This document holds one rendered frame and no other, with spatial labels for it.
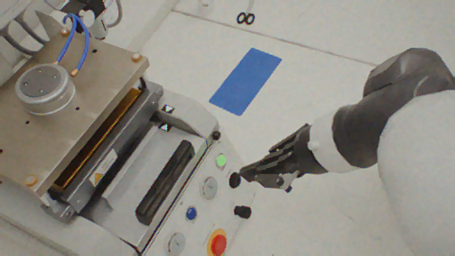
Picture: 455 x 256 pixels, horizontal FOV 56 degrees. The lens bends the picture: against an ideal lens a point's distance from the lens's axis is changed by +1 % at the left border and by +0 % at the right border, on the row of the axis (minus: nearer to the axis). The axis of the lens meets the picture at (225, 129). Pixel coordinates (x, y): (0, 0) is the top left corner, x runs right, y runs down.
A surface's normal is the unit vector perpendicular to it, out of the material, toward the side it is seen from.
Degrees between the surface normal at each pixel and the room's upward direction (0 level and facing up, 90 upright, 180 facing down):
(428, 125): 39
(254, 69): 0
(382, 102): 51
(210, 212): 65
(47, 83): 0
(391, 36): 0
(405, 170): 69
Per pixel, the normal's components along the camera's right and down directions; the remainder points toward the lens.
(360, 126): -0.87, -0.01
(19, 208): -0.06, -0.58
